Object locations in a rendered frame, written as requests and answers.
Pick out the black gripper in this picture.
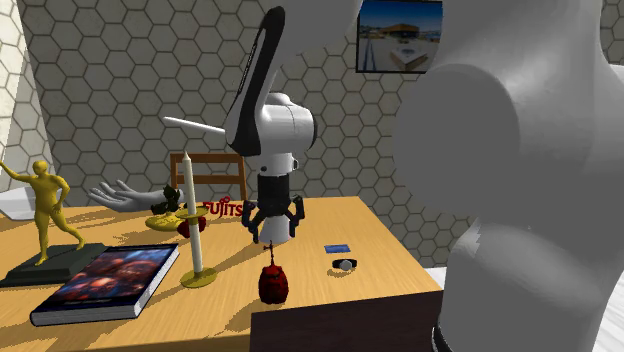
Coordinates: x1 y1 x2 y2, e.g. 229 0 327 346
241 173 307 244

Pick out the white cup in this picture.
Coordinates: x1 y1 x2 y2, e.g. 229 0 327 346
257 214 294 245

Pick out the dark red pomegranate-shaped ornament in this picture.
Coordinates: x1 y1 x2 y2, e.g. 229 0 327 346
257 241 290 306

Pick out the wooden table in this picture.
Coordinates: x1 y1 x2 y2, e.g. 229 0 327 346
0 195 444 352

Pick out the white candle in yellow holder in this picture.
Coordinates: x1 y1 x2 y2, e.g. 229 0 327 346
174 150 219 289

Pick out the small red round object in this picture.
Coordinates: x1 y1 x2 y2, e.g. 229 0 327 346
176 216 207 240

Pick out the wooden chair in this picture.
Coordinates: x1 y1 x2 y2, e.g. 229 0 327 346
168 151 249 202

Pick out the yellow dish with dark plant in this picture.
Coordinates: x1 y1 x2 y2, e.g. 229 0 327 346
144 184 197 232

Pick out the dark robot stand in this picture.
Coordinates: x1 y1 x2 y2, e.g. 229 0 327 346
249 290 446 352

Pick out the white hand sculpture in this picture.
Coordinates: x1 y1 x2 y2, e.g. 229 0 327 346
87 179 187 214

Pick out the dark hardcover book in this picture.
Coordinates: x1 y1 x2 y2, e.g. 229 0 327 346
30 243 181 327

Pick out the yellow man figure on base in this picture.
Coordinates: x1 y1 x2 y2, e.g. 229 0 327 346
0 159 109 289

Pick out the framed wall picture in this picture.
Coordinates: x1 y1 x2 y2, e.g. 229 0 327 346
355 0 444 75

